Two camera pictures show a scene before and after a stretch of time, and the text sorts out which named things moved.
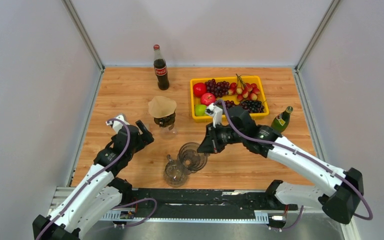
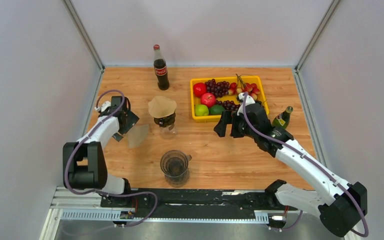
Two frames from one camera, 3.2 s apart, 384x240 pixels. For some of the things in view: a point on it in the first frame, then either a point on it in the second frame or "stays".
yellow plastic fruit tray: (255, 79) stays
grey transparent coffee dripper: (191, 159) -> (174, 163)
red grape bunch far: (219, 89) stays
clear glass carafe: (169, 132) stays
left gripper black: (146, 138) -> (131, 119)
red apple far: (199, 88) stays
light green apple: (200, 110) stays
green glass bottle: (281, 121) stays
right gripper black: (210, 143) -> (220, 128)
